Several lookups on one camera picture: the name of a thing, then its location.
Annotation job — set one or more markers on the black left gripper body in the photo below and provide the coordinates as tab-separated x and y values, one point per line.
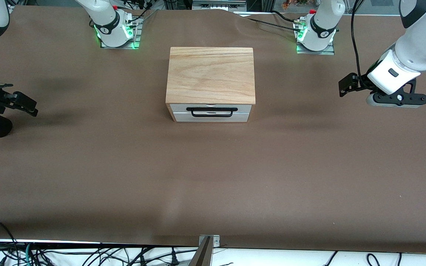
361	82

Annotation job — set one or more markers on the white-fronted wooden drawer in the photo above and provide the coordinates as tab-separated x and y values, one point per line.
178	108

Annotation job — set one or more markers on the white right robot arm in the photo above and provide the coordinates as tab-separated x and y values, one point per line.
105	22

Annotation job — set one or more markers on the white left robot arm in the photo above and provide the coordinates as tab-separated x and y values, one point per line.
420	48

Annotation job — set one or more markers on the light wooden drawer cabinet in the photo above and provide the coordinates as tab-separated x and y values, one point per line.
209	74

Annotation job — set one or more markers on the grey metal background rack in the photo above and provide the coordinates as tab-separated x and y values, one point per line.
218	4

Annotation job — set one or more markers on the brown table cover sheet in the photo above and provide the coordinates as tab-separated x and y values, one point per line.
213	177

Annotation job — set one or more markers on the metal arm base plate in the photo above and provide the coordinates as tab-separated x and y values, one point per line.
329	50
133	35

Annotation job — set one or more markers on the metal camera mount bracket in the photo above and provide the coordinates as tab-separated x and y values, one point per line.
207	245

